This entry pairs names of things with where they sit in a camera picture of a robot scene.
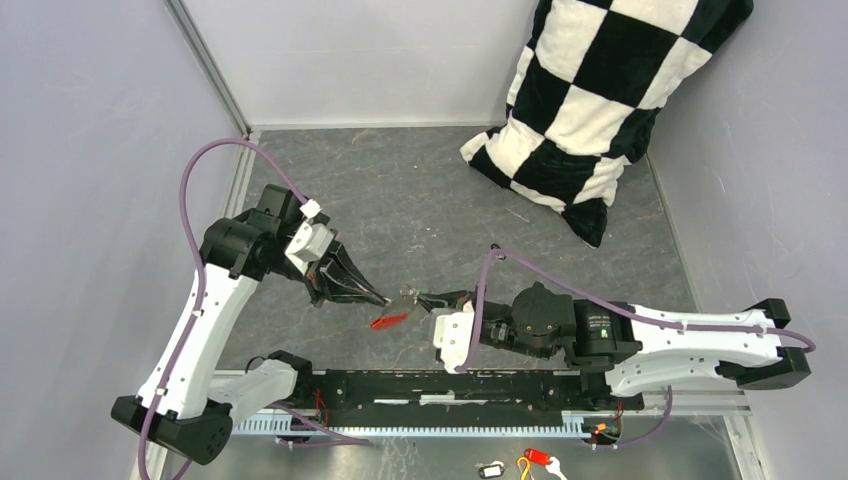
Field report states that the red key tag with keyring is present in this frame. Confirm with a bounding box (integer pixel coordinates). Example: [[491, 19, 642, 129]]
[[370, 295, 417, 331]]

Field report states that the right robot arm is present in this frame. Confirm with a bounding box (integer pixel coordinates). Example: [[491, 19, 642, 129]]
[[478, 282, 811, 408]]

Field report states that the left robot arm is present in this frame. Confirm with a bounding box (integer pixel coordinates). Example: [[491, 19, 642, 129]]
[[111, 184, 389, 465]]

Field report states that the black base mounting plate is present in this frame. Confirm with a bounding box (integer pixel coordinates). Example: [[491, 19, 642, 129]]
[[283, 370, 645, 428]]

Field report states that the red key tag bottom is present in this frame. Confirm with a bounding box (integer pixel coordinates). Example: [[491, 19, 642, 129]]
[[523, 448, 551, 466]]

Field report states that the yellow carabiner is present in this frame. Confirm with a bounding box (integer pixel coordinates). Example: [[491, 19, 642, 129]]
[[516, 456, 534, 480]]

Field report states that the black white checkered blanket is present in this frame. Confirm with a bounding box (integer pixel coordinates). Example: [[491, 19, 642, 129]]
[[460, 0, 754, 248]]

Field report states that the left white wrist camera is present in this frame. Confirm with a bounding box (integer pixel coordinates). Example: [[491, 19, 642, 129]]
[[285, 199, 335, 274]]

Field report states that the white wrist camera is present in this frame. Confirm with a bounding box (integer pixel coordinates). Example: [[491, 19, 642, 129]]
[[430, 310, 475, 374], [285, 199, 335, 274]]

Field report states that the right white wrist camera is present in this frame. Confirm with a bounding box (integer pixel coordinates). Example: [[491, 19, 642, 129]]
[[430, 310, 475, 374]]

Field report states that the white slotted cable duct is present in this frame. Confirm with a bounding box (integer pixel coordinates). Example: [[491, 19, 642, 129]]
[[233, 412, 589, 439]]

